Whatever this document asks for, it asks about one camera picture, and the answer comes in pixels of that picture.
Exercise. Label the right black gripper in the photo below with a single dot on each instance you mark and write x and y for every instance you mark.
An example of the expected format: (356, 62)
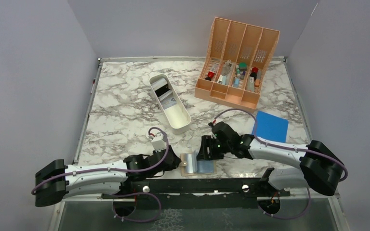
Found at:
(207, 141)

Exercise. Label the peach plastic desk organizer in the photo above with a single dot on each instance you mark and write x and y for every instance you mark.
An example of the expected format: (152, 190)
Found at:
(230, 43)

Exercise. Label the stack of cards in tray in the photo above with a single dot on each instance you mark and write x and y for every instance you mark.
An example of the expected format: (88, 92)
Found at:
(164, 93)

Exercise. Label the red capped bottle right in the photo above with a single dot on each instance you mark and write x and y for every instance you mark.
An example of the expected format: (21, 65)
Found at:
(254, 73)

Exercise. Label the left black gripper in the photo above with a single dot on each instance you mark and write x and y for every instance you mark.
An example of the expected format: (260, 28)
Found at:
(176, 161)

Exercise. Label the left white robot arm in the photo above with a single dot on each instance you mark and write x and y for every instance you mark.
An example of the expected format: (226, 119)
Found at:
(58, 181)

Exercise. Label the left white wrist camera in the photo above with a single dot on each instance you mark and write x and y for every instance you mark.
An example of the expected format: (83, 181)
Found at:
(158, 142)

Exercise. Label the white oblong plastic tray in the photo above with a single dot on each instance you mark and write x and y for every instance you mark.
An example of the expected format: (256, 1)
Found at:
(177, 116)

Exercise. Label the green capped bottle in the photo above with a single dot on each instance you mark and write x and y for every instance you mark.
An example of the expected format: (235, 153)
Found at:
(242, 66)

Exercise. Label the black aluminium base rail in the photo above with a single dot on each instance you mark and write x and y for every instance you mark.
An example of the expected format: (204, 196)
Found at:
(202, 193)

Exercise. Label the red capped black bottle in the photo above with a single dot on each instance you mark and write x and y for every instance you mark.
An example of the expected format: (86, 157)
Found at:
(210, 76)

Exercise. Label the blue flat board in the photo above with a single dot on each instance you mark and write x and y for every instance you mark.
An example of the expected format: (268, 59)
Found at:
(271, 127)

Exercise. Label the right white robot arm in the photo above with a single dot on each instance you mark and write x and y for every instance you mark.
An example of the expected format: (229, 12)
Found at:
(310, 166)

